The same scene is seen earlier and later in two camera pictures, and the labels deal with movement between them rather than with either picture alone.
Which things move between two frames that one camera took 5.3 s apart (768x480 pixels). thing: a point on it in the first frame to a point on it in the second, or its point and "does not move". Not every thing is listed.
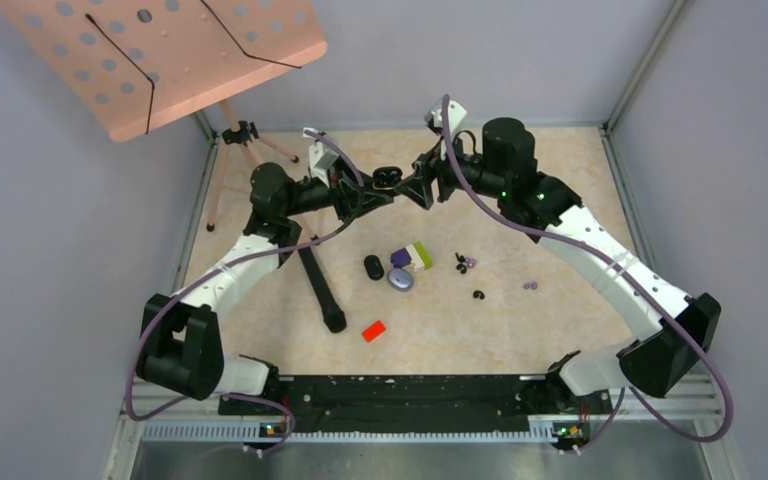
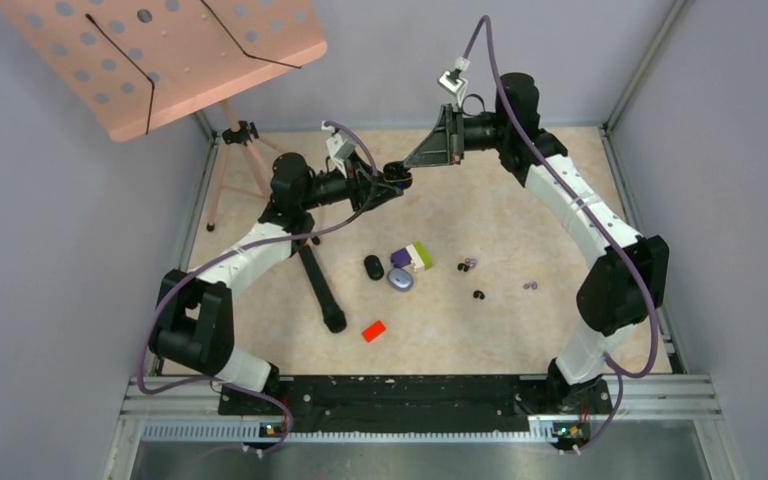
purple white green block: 415,254 does not move
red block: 373,331 does not move
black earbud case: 385,178 does not move
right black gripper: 419,185 to 445,145
